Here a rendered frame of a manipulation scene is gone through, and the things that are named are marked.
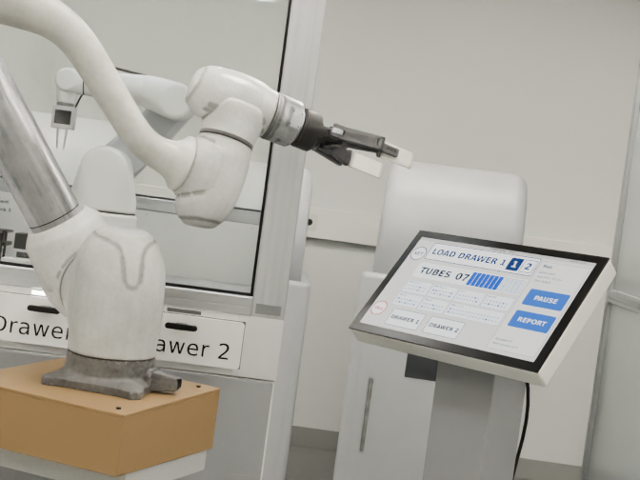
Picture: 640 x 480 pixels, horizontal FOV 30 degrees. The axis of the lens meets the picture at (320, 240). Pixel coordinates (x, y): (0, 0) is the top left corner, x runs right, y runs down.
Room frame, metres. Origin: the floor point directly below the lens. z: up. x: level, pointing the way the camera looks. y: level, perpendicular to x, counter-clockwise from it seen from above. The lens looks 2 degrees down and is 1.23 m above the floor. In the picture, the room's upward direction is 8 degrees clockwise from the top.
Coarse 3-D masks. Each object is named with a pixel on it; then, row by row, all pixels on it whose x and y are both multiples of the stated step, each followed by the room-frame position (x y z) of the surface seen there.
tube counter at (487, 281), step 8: (464, 272) 2.62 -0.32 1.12; (472, 272) 2.61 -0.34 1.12; (480, 272) 2.60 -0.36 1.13; (456, 280) 2.62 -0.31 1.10; (464, 280) 2.61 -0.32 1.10; (472, 280) 2.59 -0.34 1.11; (480, 280) 2.58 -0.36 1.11; (488, 280) 2.57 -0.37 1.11; (496, 280) 2.56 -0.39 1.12; (504, 280) 2.54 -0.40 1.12; (512, 280) 2.53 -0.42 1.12; (520, 280) 2.52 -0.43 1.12; (528, 280) 2.51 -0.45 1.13; (480, 288) 2.56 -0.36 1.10; (488, 288) 2.55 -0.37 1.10; (496, 288) 2.54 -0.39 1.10; (504, 288) 2.53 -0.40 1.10; (512, 288) 2.51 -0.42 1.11; (520, 288) 2.50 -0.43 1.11
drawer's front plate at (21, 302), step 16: (0, 304) 2.75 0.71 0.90; (16, 304) 2.75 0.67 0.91; (32, 304) 2.75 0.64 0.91; (48, 304) 2.75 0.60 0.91; (0, 320) 2.75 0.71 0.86; (16, 320) 2.75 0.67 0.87; (32, 320) 2.75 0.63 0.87; (48, 320) 2.75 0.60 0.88; (64, 320) 2.75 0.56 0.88; (0, 336) 2.75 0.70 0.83; (16, 336) 2.75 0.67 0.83; (32, 336) 2.75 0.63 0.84; (48, 336) 2.75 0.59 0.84; (64, 336) 2.75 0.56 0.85
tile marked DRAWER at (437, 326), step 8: (432, 320) 2.56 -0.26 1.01; (440, 320) 2.55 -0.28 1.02; (448, 320) 2.54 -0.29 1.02; (424, 328) 2.55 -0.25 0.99; (432, 328) 2.54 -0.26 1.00; (440, 328) 2.53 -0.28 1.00; (448, 328) 2.52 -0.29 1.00; (456, 328) 2.51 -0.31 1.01; (448, 336) 2.50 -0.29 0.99; (456, 336) 2.49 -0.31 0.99
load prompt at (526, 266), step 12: (432, 252) 2.73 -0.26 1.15; (444, 252) 2.71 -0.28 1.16; (456, 252) 2.69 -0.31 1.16; (468, 252) 2.67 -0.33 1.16; (480, 252) 2.65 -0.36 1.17; (492, 252) 2.63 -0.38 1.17; (468, 264) 2.64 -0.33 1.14; (480, 264) 2.62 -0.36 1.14; (492, 264) 2.60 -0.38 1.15; (504, 264) 2.58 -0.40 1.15; (516, 264) 2.56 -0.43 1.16; (528, 264) 2.55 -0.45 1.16
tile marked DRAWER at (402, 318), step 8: (392, 312) 2.64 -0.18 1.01; (400, 312) 2.63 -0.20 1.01; (408, 312) 2.61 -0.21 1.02; (416, 312) 2.60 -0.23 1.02; (392, 320) 2.62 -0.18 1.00; (400, 320) 2.61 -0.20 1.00; (408, 320) 2.60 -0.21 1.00; (416, 320) 2.58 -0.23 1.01; (408, 328) 2.58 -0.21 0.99; (416, 328) 2.56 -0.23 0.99
